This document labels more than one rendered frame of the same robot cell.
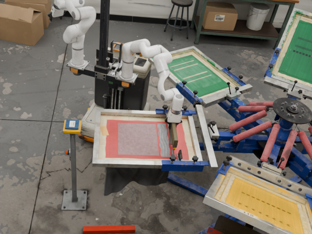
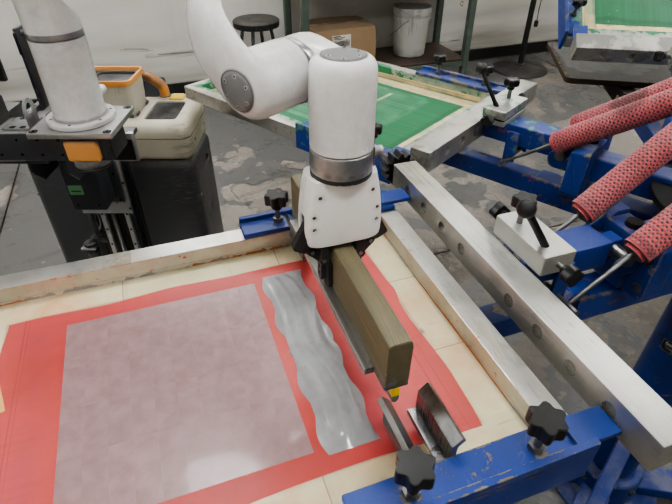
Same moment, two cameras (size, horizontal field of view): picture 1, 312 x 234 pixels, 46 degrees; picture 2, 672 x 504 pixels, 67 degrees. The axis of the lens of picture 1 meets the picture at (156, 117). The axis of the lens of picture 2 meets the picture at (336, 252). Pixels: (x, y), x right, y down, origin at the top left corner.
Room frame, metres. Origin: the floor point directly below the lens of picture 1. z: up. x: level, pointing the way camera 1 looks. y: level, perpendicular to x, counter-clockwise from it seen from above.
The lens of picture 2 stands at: (1.52, -0.04, 1.54)
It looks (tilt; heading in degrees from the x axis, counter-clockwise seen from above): 37 degrees down; 351
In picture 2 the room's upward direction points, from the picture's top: straight up
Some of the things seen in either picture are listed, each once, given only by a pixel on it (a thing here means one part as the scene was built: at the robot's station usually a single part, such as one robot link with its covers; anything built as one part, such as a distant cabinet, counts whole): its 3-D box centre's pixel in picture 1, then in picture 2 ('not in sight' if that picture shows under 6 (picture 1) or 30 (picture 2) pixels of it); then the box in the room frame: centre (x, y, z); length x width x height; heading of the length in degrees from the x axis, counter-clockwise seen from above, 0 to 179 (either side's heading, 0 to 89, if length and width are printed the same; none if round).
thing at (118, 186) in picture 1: (137, 178); not in sight; (1.81, 0.06, 0.74); 0.46 x 0.04 x 0.42; 101
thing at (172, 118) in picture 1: (174, 115); (340, 200); (2.06, -0.13, 1.20); 0.10 x 0.07 x 0.11; 101
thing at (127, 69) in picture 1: (127, 67); (73, 76); (2.56, 0.29, 1.21); 0.16 x 0.13 x 0.15; 171
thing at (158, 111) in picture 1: (173, 114); (318, 223); (2.34, -0.14, 0.98); 0.30 x 0.05 x 0.07; 101
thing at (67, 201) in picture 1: (73, 166); not in sight; (2.04, 0.62, 0.48); 0.22 x 0.22 x 0.96; 11
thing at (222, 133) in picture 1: (219, 135); (554, 255); (2.13, -0.51, 1.02); 0.17 x 0.06 x 0.05; 101
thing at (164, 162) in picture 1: (182, 165); (471, 482); (1.80, -0.24, 0.98); 0.30 x 0.05 x 0.07; 101
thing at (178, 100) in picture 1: (175, 98); (322, 90); (2.10, -0.12, 1.33); 0.15 x 0.10 x 0.11; 42
